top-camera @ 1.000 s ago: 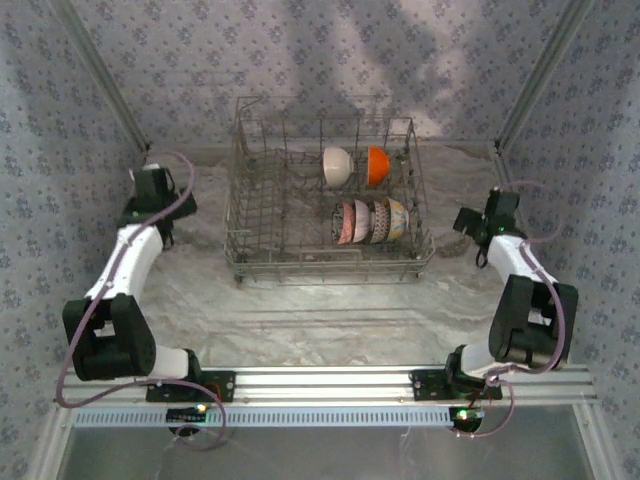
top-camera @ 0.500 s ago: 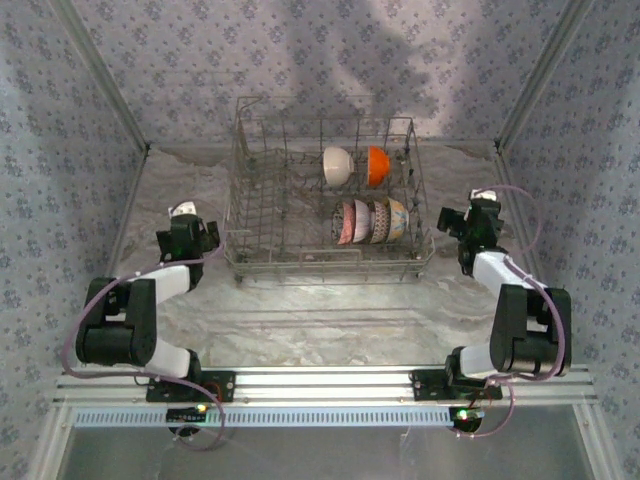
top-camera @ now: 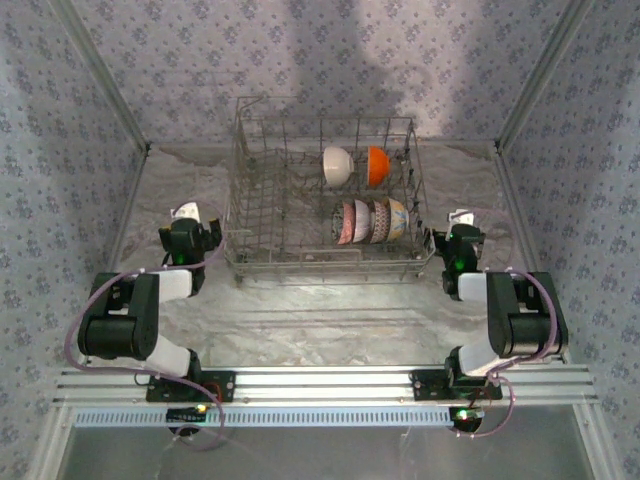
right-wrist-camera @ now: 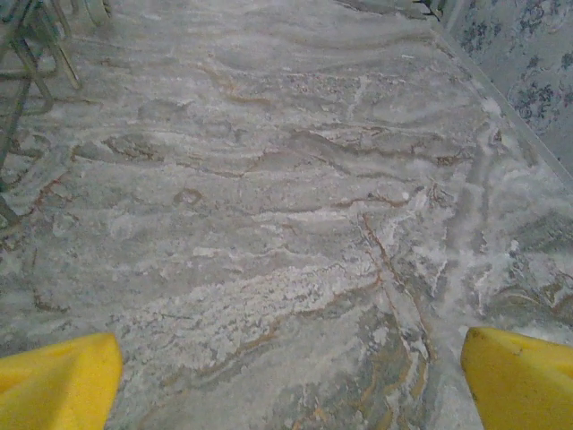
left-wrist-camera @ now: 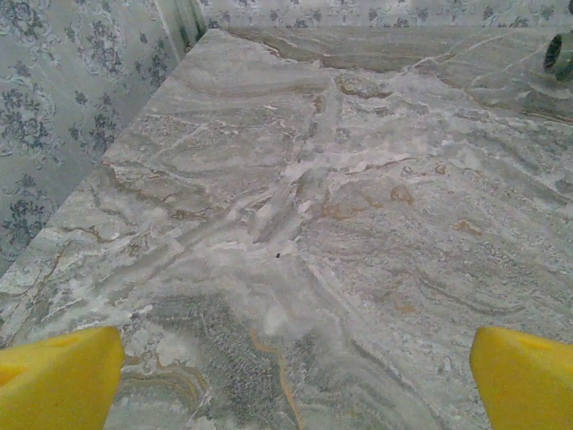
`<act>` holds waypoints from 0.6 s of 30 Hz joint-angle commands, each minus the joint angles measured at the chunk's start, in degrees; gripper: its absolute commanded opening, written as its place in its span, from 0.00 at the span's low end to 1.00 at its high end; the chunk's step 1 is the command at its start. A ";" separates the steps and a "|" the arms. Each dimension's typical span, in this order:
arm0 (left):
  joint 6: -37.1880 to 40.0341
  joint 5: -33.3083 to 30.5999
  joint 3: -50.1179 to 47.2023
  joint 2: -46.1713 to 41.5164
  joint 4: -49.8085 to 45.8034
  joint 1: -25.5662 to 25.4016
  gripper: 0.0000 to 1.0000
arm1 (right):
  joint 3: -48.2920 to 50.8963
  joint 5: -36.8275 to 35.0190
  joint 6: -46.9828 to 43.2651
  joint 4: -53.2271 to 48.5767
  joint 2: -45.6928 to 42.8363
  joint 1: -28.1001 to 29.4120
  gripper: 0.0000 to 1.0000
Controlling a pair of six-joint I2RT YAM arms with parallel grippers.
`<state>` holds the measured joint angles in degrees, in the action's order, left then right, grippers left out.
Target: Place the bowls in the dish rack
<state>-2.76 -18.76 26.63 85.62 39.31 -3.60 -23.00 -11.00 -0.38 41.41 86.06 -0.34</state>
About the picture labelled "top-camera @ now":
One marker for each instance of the blue orange floral bowl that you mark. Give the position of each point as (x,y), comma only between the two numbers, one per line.
(400,217)

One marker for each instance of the pink and white bowl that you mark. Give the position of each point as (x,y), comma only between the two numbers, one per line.
(362,222)

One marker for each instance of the brown leaf coral bowl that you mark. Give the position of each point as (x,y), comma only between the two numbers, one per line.
(342,225)

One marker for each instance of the plain white bowl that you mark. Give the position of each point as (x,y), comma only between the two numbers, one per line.
(338,166)

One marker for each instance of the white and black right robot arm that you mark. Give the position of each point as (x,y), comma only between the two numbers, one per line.
(520,330)

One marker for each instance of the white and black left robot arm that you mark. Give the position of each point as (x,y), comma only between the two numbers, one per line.
(115,335)

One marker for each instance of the right circuit board with LED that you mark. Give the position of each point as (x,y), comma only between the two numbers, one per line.
(467,415)

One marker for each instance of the circuit board with led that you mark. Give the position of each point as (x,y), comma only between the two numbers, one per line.
(467,415)
(185,413)

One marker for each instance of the left circuit board with LED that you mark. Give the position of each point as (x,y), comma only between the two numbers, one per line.
(185,413)

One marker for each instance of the grey metal panel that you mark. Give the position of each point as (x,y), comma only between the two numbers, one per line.
(325,455)

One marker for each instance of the aluminium left floor rail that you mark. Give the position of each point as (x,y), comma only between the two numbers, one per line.
(131,200)

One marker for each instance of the aluminium right floor rail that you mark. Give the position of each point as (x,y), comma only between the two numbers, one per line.
(512,190)

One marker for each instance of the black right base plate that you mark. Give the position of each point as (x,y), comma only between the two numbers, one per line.
(425,385)

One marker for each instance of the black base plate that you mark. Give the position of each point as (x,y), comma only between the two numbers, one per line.
(225,387)
(425,385)

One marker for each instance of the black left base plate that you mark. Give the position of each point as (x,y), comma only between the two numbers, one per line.
(225,387)

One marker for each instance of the aluminium mounting rail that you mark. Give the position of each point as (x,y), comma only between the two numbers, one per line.
(325,385)

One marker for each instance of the aluminium left frame post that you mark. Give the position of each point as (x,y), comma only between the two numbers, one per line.
(105,75)

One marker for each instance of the aluminium frame post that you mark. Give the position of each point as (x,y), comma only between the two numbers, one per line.
(538,75)
(105,75)

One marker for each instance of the aluminium right frame post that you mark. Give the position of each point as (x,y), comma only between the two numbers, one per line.
(538,75)

